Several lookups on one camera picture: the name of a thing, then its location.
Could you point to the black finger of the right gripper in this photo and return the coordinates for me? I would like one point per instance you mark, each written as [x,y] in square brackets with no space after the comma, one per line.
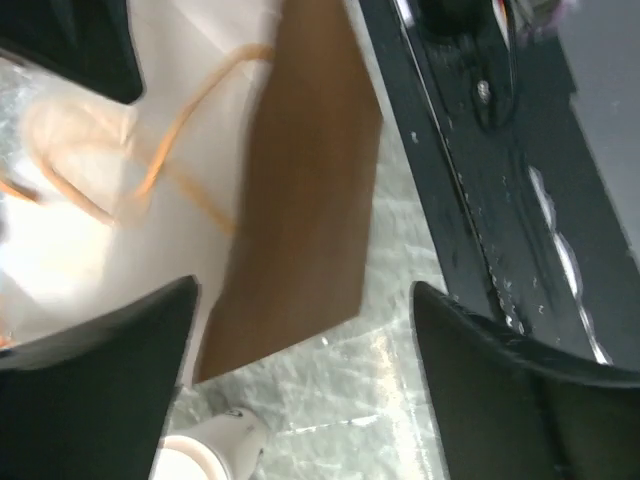
[85,42]

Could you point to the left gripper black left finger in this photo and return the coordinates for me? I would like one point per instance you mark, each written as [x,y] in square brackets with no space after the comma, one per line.
[90,402]

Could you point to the brown paper takeout bag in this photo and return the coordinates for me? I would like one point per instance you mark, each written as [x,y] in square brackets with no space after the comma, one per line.
[248,163]

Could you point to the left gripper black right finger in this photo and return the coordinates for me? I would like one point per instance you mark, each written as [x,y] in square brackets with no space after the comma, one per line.
[510,407]

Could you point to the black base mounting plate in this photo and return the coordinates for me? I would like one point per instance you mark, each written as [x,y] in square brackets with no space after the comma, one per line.
[520,121]

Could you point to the single white paper cup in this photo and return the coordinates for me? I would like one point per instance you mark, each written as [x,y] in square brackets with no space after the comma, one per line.
[226,446]

